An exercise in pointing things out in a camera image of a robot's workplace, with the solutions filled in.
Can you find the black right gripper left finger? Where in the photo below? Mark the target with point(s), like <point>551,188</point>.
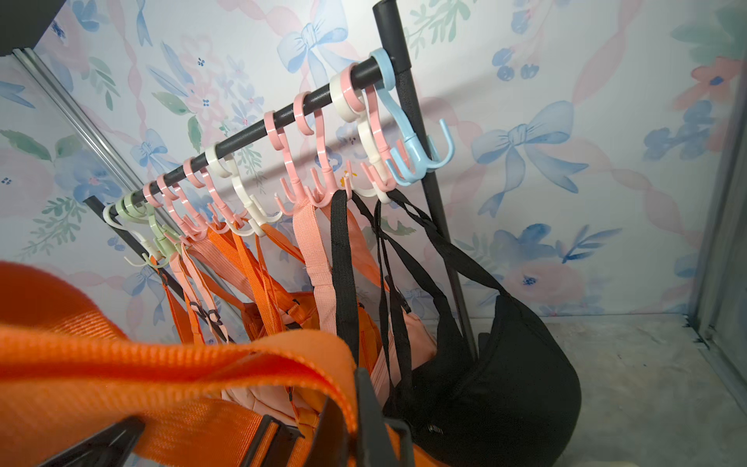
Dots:
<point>110,447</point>

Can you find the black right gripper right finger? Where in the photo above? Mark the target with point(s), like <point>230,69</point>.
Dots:
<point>380,441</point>

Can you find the orange crossbody bag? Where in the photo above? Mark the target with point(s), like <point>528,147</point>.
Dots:
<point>68,372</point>

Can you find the black crossbody bag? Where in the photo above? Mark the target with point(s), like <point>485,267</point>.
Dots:
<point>516,403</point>

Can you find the pink crossbody bag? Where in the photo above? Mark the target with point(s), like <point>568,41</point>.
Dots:
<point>327,292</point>

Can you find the orange sling bag middle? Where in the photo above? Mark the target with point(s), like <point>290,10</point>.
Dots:
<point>273,309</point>

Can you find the white plastic hook left end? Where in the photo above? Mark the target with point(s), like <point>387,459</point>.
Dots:
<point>145,249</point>

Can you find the green plastic hook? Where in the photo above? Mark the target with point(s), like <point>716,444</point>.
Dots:
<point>165,242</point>

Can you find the white plastic hook middle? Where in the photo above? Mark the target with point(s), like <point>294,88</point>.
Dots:
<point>258,218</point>

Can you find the light blue plastic hook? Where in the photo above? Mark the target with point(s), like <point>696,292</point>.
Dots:
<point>420,163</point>

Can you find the black metal garment rack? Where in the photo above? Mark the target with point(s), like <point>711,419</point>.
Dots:
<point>364,74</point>

